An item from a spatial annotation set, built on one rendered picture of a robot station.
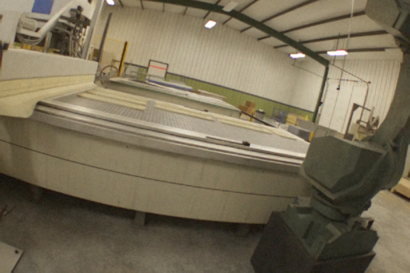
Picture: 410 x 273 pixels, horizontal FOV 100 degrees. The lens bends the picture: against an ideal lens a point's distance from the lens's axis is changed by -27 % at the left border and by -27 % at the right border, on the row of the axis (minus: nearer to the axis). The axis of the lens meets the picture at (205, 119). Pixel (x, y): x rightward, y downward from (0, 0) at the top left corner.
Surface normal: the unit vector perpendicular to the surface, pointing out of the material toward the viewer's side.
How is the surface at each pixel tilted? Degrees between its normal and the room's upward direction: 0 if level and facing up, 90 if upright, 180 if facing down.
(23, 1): 90
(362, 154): 90
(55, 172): 90
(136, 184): 90
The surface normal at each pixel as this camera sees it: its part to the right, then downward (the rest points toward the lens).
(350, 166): -0.55, -0.02
